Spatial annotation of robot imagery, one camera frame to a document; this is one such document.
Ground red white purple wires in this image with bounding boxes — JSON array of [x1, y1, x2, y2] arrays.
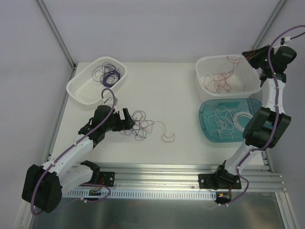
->
[[120, 110, 158, 141]]

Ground long red wire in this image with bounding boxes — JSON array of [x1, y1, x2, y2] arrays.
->
[[153, 45, 255, 143]]

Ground single white wire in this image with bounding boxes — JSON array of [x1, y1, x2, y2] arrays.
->
[[207, 106, 235, 140]]

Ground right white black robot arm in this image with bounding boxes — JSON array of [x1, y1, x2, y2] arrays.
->
[[213, 45, 297, 190]]

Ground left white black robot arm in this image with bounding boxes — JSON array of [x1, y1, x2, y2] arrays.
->
[[21, 105, 135, 216]]

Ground white plastic tub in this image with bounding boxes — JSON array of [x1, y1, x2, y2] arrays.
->
[[195, 54, 260, 102]]

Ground white perforated basket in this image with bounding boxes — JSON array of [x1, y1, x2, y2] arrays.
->
[[66, 56, 127, 107]]

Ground teal transparent plastic bin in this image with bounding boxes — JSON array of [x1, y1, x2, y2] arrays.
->
[[199, 98, 262, 143]]

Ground red wire in tub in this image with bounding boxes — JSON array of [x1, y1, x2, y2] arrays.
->
[[205, 78, 229, 94]]

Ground purple wire bundle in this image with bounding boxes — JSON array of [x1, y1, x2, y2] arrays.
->
[[92, 61, 122, 87]]

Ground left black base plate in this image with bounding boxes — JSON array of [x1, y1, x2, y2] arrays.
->
[[95, 171, 115, 187]]

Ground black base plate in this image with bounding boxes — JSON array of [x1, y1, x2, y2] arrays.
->
[[95, 171, 115, 187], [198, 174, 242, 190]]

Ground right aluminium frame post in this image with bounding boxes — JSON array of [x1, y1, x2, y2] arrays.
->
[[245, 0, 288, 51]]

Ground aluminium frame post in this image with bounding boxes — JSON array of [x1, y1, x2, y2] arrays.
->
[[35, 0, 77, 70], [245, 0, 288, 51]]

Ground white slotted cable duct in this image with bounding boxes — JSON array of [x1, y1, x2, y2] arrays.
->
[[63, 188, 216, 201]]

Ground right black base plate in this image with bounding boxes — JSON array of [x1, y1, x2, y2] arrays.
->
[[198, 174, 242, 190]]

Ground aluminium mounting rail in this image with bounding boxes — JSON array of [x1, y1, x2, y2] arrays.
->
[[59, 164, 286, 192]]

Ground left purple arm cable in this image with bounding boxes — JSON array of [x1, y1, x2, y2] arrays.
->
[[30, 88, 119, 217]]

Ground left aluminium frame post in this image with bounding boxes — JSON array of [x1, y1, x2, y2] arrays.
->
[[35, 0, 77, 70]]

